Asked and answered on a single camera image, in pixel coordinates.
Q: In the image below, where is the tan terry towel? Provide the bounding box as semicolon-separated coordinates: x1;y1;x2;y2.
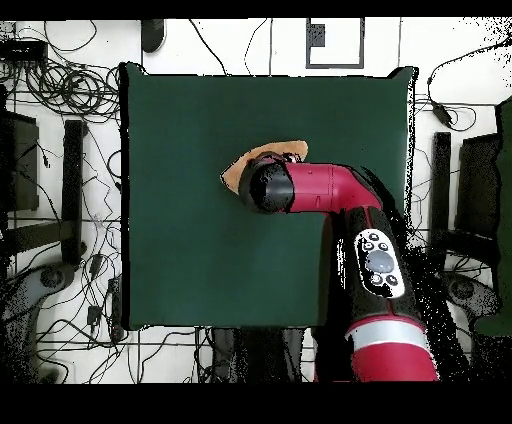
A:
219;139;310;197

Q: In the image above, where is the black cable coil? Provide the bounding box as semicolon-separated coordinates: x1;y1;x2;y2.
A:
34;58;122;124

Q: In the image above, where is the dark green table cloth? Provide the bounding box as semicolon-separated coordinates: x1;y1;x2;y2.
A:
119;61;420;332

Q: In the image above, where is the black flat device box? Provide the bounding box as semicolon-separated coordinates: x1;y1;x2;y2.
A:
0;39;50;62

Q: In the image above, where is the grey square frame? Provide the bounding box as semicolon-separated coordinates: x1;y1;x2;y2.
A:
305;17;366;70

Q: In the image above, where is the black power strip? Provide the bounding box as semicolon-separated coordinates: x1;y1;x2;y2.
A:
107;274;126;342

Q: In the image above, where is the person's foot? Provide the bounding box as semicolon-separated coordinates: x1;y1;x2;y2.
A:
140;18;166;54

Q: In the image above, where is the dark green hanging cloth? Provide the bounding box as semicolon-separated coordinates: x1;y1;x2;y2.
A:
474;95;512;338

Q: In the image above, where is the black floor cable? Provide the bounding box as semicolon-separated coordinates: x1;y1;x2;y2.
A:
187;18;230;77

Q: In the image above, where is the black monitor box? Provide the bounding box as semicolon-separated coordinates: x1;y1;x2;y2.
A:
454;133;502;240
0;109;42;214

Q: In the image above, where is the grey chair base with caster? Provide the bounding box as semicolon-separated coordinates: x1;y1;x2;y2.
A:
0;261;78;383
441;271;502;322

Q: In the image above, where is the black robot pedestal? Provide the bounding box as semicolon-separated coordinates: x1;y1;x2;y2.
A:
209;326;308;383

